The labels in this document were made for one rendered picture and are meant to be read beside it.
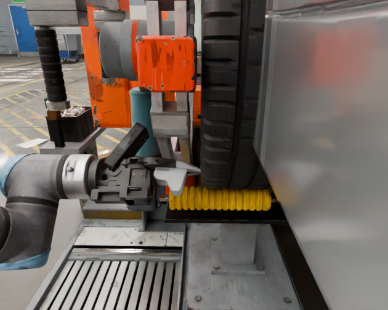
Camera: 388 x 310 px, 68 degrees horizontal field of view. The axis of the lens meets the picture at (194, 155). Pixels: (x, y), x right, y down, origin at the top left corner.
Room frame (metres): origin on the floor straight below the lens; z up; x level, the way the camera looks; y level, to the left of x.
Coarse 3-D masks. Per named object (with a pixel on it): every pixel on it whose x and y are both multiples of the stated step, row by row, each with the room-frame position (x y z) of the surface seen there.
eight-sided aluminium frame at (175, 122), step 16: (144, 0) 0.47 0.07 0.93; (160, 0) 0.47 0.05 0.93; (176, 0) 0.47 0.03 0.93; (192, 0) 0.94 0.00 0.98; (160, 16) 0.50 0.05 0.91; (176, 16) 0.47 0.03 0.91; (192, 16) 0.97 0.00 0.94; (160, 32) 0.49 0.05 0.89; (176, 32) 0.47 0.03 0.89; (160, 96) 0.47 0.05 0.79; (176, 96) 0.92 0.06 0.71; (192, 96) 0.92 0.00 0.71; (160, 112) 0.47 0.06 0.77; (176, 112) 0.47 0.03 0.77; (192, 112) 0.88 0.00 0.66; (160, 128) 0.47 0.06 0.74; (176, 128) 0.47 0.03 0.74; (192, 128) 0.84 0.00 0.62; (160, 144) 0.52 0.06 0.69; (176, 144) 0.72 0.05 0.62; (192, 144) 0.77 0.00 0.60; (176, 160) 0.61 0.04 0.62; (192, 160) 0.65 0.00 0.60
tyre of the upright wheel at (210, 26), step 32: (224, 0) 0.42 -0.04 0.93; (256, 0) 0.42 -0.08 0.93; (224, 32) 0.41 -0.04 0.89; (256, 32) 0.41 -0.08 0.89; (224, 64) 0.41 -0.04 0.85; (256, 64) 0.41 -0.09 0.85; (224, 96) 0.41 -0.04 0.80; (256, 96) 0.41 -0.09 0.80; (224, 128) 0.42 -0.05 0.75; (224, 160) 0.45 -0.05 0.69; (256, 160) 0.46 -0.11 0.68
